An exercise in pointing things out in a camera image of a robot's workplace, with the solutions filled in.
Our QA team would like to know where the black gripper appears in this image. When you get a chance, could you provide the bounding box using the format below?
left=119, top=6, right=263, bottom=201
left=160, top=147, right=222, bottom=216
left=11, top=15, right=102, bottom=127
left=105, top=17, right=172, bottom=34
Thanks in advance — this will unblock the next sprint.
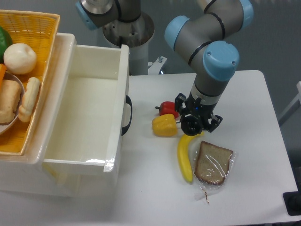
left=174, top=93, right=223, bottom=136

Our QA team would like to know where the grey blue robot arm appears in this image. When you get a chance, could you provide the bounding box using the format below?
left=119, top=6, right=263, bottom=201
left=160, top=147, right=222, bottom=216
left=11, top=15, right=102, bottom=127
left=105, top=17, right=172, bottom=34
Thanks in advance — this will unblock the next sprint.
left=75, top=0, right=254, bottom=136

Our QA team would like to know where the open upper white drawer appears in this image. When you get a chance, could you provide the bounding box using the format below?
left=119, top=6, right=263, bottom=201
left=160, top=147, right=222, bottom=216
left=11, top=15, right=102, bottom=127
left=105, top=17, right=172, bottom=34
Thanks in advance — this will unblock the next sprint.
left=44, top=45, right=129, bottom=175

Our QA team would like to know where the white drawer cabinet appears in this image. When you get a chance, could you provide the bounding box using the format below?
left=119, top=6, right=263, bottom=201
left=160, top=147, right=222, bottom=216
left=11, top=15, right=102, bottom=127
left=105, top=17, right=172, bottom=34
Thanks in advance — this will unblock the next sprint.
left=0, top=32, right=130, bottom=198

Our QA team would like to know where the red bell pepper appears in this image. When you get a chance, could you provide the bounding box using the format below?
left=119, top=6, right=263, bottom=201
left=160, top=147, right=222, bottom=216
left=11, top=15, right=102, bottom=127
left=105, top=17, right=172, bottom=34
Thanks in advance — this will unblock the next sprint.
left=155, top=101, right=179, bottom=119

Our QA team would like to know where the yellow bell pepper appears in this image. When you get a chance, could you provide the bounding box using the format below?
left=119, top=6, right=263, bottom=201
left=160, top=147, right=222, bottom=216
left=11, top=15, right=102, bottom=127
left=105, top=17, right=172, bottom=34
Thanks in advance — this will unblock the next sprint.
left=152, top=114, right=178, bottom=137

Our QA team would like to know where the yellow banana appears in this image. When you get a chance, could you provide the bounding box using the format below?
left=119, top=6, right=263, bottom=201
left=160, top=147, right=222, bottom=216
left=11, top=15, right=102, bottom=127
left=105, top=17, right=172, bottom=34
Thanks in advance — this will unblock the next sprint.
left=177, top=132, right=204, bottom=184

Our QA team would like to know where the bread slice in plastic bag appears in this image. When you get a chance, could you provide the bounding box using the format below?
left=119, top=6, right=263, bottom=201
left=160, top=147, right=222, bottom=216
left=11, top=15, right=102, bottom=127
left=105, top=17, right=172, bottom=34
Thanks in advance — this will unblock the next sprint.
left=192, top=140, right=236, bottom=204

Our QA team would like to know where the black object at table edge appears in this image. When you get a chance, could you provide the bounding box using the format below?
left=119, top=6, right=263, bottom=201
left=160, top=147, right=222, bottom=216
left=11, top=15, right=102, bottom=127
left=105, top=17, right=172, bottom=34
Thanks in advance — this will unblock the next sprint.
left=283, top=191, right=301, bottom=216

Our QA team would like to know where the pale long bread roll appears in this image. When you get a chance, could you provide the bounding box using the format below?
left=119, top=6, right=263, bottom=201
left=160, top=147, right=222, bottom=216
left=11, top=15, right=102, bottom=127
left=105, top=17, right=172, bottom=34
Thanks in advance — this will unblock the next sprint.
left=18, top=77, right=40, bottom=122

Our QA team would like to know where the yellow wicker basket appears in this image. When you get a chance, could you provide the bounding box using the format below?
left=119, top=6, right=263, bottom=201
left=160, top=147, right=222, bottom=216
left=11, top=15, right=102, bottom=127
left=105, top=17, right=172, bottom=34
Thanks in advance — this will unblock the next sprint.
left=0, top=9, right=60, bottom=156

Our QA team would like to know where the white round bun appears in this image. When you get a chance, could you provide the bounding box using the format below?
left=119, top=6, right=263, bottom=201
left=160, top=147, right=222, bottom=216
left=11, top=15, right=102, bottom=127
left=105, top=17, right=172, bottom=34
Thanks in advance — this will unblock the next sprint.
left=3, top=43, right=37, bottom=74

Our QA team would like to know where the beige bread loaf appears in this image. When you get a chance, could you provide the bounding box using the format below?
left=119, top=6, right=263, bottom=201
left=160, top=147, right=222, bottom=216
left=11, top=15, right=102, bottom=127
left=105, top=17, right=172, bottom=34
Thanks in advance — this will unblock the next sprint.
left=0, top=80, right=22, bottom=123

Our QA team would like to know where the grey round plate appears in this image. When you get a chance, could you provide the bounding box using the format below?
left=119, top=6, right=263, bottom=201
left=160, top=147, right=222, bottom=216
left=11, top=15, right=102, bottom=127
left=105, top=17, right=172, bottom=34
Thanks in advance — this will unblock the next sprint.
left=0, top=72, right=24, bottom=134

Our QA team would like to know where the orange carrot piece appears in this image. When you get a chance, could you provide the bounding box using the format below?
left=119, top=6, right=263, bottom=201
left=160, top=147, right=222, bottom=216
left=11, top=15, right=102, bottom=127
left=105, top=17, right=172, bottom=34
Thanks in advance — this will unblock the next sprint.
left=0, top=64, right=7, bottom=87

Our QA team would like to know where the green pepper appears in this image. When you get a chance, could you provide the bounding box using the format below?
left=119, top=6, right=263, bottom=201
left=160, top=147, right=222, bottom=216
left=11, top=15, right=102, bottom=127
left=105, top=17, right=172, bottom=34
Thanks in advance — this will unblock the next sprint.
left=0, top=27, right=13, bottom=64

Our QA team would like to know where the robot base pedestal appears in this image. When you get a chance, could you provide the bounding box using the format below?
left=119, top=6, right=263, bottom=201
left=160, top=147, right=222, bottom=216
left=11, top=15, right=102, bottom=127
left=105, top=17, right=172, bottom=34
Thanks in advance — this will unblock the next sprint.
left=103, top=12, right=155, bottom=75

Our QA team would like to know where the white frame at right edge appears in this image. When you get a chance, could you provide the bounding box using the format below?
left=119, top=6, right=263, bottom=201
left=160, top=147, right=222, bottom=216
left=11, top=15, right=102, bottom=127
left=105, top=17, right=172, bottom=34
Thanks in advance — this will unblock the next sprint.
left=278, top=81, right=301, bottom=127

